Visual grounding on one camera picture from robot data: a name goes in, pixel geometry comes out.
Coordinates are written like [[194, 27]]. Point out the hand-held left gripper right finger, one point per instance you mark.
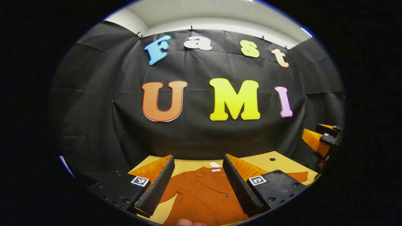
[[240, 188]]

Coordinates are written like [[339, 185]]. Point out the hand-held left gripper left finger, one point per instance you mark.
[[157, 188]]

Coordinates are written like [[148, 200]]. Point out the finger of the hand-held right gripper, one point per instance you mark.
[[312, 141], [328, 128]]

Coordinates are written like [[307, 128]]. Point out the orange shirt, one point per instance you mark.
[[204, 194]]

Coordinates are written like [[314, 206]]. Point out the white paper hang tag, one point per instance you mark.
[[215, 164]]

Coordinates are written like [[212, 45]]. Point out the black backdrop cloth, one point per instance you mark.
[[201, 138]]

